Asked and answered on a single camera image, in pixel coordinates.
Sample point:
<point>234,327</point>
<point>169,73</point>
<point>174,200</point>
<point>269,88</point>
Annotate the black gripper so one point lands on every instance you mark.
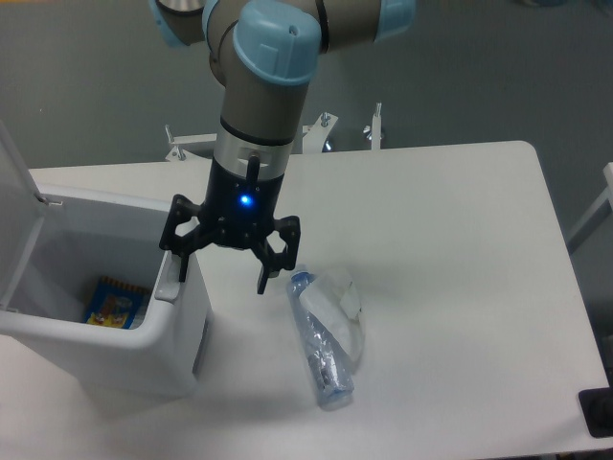
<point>239,206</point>

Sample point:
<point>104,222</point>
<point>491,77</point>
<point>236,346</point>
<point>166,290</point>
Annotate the white push-lid trash can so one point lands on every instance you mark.
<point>85,284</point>

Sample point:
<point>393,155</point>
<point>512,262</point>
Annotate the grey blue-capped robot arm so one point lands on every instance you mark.
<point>264,54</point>

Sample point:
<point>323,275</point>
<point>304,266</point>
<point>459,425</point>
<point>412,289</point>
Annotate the colourful snack packet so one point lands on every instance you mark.
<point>116,304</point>

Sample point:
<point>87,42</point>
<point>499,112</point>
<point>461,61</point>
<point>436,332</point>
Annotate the clear plastic water bottle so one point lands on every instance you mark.
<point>330,375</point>

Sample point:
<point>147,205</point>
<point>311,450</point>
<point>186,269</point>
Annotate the black device at table edge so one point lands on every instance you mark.
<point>596,406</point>

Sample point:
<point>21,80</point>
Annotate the white metal base bracket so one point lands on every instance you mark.
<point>314,138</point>

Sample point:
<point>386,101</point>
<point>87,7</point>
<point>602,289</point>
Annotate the white clamp post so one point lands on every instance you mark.
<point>373,133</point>

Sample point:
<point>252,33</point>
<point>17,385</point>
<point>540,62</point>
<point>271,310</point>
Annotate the white frame leg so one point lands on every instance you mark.
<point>596,213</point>

